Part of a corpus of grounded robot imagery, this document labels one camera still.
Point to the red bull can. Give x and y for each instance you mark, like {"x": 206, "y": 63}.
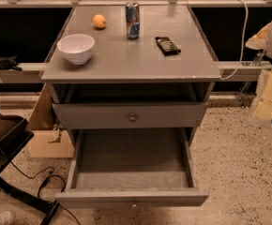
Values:
{"x": 132, "y": 13}

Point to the closed grey upper drawer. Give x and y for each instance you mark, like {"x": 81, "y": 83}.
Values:
{"x": 123, "y": 115}

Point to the grey drawer cabinet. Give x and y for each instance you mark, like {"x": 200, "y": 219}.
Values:
{"x": 130, "y": 93}

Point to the open grey middle drawer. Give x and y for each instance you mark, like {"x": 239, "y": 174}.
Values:
{"x": 142, "y": 167}

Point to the black snack bar packet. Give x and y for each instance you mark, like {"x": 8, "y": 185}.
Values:
{"x": 166, "y": 46}

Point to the white bowl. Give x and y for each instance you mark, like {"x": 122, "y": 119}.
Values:
{"x": 76, "y": 48}

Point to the orange fruit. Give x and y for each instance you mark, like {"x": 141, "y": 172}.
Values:
{"x": 99, "y": 21}

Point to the cardboard box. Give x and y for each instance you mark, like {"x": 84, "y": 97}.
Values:
{"x": 50, "y": 140}

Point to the black chair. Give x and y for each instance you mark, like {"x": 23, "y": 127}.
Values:
{"x": 14, "y": 136}

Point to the black bag on ledge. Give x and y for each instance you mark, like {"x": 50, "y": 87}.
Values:
{"x": 9, "y": 63}

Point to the white shoe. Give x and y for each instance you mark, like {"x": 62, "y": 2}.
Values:
{"x": 7, "y": 218}

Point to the metal railing frame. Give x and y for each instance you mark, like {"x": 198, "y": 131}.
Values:
{"x": 116, "y": 58}

